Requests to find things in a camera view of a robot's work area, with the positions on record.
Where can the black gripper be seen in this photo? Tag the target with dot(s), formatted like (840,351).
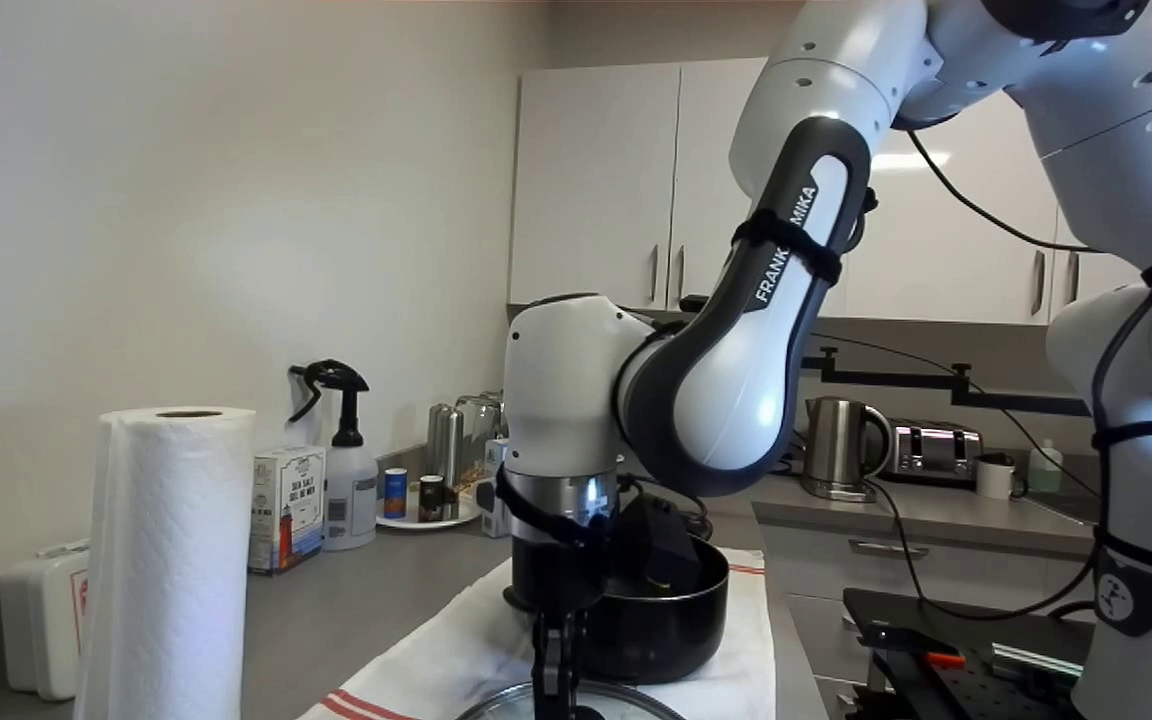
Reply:
(557,582)

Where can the glass pot lid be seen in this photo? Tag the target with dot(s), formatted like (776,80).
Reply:
(595,701)

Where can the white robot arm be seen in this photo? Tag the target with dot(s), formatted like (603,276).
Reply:
(710,405)

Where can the black cooking pot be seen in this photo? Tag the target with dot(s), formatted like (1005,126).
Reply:
(666,603)

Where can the white striped kitchen towel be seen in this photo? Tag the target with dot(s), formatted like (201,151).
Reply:
(477,647)

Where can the white round plate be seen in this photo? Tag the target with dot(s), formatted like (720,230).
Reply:
(460,516)

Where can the small spice jar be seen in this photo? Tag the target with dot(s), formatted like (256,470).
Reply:
(393,492)

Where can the steel pepper grinder left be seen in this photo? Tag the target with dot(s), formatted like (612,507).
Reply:
(446,429)

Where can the clear spray bottle black trigger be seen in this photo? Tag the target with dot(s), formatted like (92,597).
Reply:
(351,470)

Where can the small white carton box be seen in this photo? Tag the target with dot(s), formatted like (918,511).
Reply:
(285,511)

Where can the steel electric kettle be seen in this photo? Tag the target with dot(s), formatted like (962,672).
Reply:
(849,445)

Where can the silver toaster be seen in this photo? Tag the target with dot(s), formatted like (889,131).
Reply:
(934,453)

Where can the white paper towel roll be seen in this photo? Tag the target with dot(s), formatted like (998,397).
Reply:
(169,566)

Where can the white upper kitchen cabinets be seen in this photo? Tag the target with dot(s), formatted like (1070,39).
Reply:
(626,191)

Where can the white red wipes box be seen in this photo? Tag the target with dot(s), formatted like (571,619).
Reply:
(40,614)

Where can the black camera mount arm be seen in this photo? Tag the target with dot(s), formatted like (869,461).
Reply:
(958,386)

